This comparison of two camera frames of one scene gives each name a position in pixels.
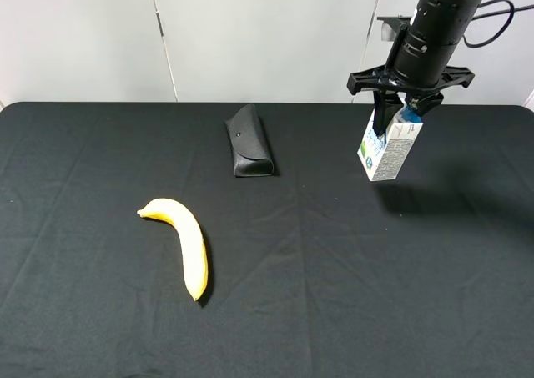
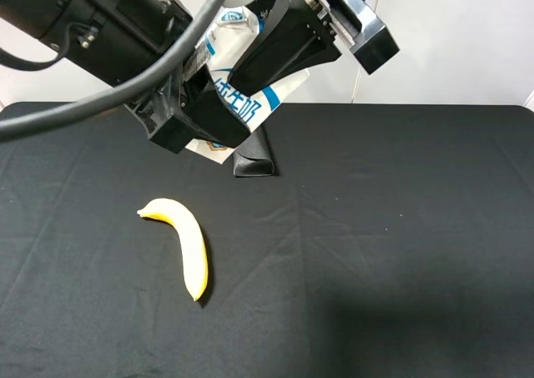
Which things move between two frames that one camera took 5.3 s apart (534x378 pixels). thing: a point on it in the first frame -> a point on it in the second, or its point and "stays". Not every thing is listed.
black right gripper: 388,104 -> 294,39
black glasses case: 251,151 stays
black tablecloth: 314,270 stays
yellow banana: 193,245 stays
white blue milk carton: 384,157 -> 219,47
